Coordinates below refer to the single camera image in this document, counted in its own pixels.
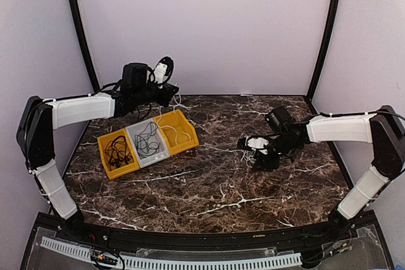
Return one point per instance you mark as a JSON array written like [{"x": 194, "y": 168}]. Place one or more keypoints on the right black frame post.
[{"x": 322, "y": 54}]

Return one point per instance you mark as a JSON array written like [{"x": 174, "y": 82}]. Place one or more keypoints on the white plastic bin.
[{"x": 147, "y": 142}]

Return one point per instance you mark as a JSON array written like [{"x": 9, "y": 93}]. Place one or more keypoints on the yellow bin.
[
  {"x": 117, "y": 154},
  {"x": 177, "y": 131}
]

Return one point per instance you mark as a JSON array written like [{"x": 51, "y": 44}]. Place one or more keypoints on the white slotted cable duct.
[{"x": 177, "y": 259}]

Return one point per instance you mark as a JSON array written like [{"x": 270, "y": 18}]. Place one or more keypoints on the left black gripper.
[{"x": 168, "y": 91}]

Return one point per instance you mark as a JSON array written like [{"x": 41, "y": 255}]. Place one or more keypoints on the left black frame post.
[{"x": 83, "y": 44}]

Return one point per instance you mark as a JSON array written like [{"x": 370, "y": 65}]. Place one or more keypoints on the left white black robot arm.
[{"x": 139, "y": 85}]

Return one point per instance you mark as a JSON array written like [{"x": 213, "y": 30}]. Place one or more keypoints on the yellow bin near back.
[{"x": 177, "y": 131}]

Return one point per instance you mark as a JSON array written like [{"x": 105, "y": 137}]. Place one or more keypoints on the yellow bin near front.
[{"x": 117, "y": 154}]

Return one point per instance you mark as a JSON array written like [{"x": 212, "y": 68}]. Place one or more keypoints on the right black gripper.
[{"x": 267, "y": 164}]

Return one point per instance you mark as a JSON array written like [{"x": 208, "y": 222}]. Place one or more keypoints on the black frame post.
[
  {"x": 322, "y": 54},
  {"x": 83, "y": 44}
]

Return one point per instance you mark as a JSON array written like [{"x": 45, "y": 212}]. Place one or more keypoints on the small circuit board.
[{"x": 102, "y": 257}]

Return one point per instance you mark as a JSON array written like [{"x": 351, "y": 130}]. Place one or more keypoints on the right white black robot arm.
[{"x": 381, "y": 129}]

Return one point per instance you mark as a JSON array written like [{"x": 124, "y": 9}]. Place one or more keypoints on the black front rail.
[{"x": 309, "y": 238}]

